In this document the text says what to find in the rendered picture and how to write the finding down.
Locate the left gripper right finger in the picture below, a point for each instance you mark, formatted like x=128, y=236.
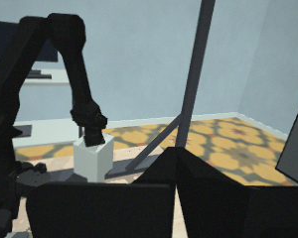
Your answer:
x=214, y=205

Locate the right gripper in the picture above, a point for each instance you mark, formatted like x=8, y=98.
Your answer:
x=9, y=207

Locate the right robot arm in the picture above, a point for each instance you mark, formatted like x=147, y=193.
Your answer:
x=15, y=64

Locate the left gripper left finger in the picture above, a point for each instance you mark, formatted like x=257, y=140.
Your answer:
x=73, y=209

